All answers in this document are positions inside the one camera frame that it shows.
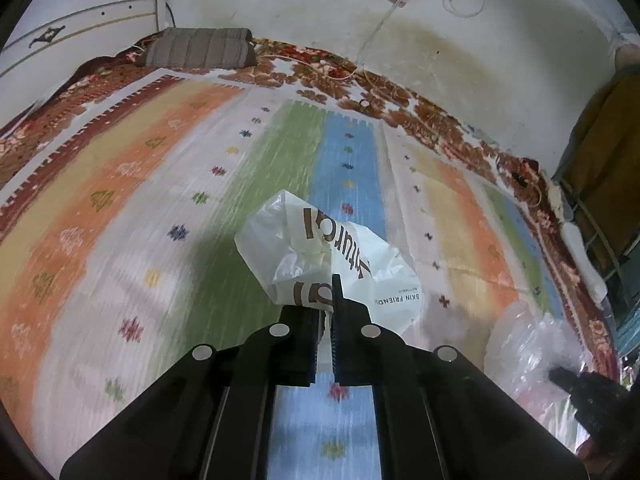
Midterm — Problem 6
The white headboard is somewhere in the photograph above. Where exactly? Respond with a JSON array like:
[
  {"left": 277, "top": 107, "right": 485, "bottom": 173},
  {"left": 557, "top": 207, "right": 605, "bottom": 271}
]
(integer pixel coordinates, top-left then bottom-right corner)
[{"left": 0, "top": 0, "right": 161, "bottom": 81}]

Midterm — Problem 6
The yellow hanging garment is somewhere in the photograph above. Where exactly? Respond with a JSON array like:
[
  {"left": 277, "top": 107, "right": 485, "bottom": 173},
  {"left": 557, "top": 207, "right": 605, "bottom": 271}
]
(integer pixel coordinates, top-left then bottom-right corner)
[{"left": 552, "top": 67, "right": 640, "bottom": 201}]

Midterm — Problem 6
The metal rack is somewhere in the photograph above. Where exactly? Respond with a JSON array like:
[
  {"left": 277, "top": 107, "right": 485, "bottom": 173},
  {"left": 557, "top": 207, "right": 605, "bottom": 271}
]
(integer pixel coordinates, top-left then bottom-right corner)
[{"left": 550, "top": 175, "right": 640, "bottom": 306}]

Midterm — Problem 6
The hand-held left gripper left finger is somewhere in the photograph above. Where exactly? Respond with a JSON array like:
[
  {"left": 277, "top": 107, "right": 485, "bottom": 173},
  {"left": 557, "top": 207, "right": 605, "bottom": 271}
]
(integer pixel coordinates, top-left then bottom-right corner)
[{"left": 59, "top": 305, "right": 321, "bottom": 480}]

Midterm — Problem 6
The grey striped pillow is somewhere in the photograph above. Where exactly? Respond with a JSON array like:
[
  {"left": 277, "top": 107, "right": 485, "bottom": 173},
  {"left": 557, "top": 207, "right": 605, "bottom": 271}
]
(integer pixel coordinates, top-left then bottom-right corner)
[{"left": 142, "top": 27, "right": 258, "bottom": 68}]

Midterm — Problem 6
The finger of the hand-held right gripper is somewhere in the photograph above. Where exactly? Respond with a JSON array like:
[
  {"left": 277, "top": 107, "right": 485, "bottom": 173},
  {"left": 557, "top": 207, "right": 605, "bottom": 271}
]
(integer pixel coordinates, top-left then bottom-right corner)
[{"left": 547, "top": 366, "right": 640, "bottom": 461}]

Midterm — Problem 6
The clear plastic bag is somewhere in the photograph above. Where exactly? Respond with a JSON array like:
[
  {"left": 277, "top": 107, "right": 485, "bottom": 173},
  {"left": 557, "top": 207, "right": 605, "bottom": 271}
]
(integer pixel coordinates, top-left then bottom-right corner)
[{"left": 482, "top": 302, "right": 601, "bottom": 421}]

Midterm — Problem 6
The white plastic bag brown print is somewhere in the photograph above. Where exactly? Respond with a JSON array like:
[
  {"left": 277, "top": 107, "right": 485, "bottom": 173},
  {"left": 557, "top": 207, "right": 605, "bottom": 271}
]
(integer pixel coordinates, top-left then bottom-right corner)
[{"left": 234, "top": 190, "right": 423, "bottom": 336}]

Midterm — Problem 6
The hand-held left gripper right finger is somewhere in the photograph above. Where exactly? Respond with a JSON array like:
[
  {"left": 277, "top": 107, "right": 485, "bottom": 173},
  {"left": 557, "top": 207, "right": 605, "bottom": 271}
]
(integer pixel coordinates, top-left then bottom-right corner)
[{"left": 330, "top": 274, "right": 588, "bottom": 480}]

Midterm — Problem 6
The colourful striped blanket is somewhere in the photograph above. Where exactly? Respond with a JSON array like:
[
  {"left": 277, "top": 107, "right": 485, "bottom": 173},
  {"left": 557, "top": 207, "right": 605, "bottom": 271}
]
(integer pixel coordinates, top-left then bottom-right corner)
[{"left": 0, "top": 74, "right": 591, "bottom": 480}]

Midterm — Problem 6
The white power cable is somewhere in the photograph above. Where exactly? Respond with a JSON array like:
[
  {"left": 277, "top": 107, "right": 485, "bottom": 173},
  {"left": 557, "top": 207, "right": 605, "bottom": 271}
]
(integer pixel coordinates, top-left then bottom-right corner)
[{"left": 357, "top": 0, "right": 401, "bottom": 68}]

